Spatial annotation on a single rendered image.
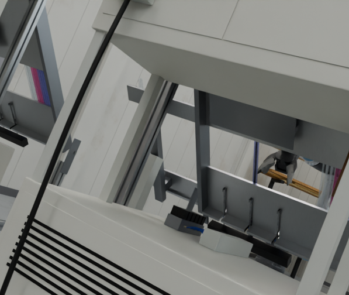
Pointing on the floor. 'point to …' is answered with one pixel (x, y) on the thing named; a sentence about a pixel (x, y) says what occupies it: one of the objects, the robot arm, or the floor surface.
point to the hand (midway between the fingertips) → (272, 177)
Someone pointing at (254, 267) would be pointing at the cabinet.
